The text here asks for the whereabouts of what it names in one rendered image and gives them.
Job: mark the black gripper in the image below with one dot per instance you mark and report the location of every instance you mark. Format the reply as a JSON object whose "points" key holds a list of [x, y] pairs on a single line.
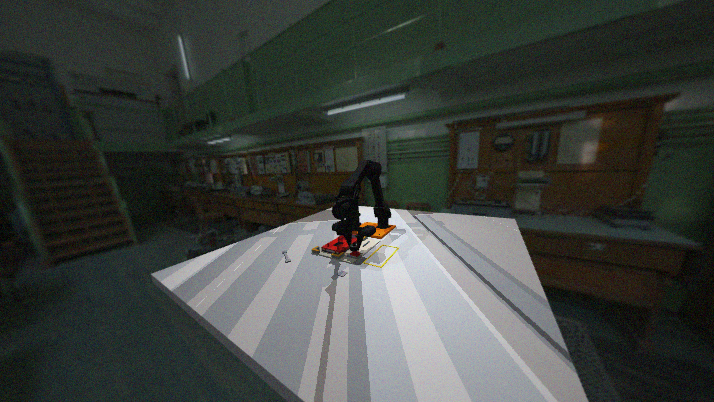
{"points": [[366, 231]]}

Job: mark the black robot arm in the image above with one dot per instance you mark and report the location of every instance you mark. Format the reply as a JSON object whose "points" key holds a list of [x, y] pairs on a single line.
{"points": [[348, 204]]}

